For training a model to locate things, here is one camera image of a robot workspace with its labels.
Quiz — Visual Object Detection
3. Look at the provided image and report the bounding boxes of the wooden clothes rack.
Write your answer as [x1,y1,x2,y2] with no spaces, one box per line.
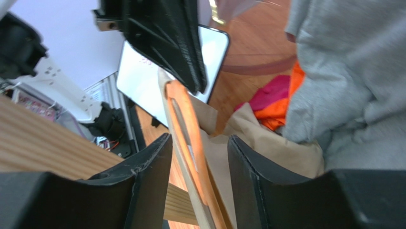
[0,96,197,225]

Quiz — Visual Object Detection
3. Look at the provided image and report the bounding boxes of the orange cloth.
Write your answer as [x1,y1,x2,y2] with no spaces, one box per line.
[254,61,305,131]

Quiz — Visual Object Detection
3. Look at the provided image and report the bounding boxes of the grey t shirt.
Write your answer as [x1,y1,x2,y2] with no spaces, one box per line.
[281,0,406,170]

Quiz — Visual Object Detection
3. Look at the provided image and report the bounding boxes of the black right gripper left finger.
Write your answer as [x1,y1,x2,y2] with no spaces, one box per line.
[0,133,173,229]

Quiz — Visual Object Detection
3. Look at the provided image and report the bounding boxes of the pink cloth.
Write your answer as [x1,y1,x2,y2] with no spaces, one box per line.
[248,75,290,111]

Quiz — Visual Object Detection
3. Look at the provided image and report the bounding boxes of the black marker cap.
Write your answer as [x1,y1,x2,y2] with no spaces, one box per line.
[151,117,161,128]

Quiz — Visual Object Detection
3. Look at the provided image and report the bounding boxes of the clear pink plastic bowl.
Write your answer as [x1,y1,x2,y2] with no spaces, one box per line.
[217,0,296,75]

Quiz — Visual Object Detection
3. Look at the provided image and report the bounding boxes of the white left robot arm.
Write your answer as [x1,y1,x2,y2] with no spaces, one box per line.
[0,0,207,140]

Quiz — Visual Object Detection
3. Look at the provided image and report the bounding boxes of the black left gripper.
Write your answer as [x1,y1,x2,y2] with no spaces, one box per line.
[92,0,207,94]

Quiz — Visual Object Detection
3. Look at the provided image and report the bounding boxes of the beige t shirt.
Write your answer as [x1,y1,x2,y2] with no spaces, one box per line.
[158,69,324,229]

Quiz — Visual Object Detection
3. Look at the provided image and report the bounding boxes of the orange plastic hanger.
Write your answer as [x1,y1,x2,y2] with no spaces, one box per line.
[164,80,232,229]

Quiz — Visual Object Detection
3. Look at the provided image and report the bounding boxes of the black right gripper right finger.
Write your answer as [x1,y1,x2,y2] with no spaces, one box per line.
[227,135,406,229]

